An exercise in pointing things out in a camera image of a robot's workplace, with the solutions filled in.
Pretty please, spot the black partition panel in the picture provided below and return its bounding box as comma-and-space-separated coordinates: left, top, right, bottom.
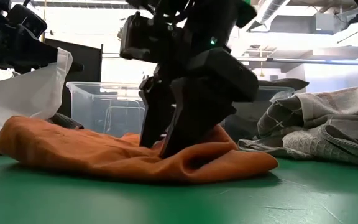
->
44, 37, 104, 118

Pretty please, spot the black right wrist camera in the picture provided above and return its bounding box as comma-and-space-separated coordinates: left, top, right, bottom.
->
119, 11, 157, 60

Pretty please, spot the dark grey plaid towel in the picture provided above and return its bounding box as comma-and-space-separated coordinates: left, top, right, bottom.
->
257, 98, 306, 139

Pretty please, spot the grey round air duct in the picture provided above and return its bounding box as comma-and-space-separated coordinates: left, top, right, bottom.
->
247, 0, 291, 32

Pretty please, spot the green table mat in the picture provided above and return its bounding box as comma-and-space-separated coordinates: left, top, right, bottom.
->
0, 152, 358, 224

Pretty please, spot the light grey waffle towel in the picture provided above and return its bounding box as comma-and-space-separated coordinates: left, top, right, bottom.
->
283, 124, 358, 169
237, 138, 293, 159

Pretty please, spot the orange towel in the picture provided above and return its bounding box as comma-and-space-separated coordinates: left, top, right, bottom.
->
0, 115, 279, 185

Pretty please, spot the white led light bar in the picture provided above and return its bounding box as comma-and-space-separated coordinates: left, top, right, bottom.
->
272, 57, 358, 67
235, 56, 269, 62

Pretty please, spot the white checked towel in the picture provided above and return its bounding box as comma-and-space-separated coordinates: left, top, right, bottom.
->
295, 86, 358, 142

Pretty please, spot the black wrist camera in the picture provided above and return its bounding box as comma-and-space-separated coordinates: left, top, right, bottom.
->
119, 11, 157, 60
6, 3, 48, 39

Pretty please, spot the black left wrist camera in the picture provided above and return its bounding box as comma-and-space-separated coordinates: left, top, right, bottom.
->
6, 3, 48, 39

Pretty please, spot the yellow power cord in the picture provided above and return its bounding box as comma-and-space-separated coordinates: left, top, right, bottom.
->
41, 0, 47, 43

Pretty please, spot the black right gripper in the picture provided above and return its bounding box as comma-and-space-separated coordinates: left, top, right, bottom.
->
139, 0, 259, 159

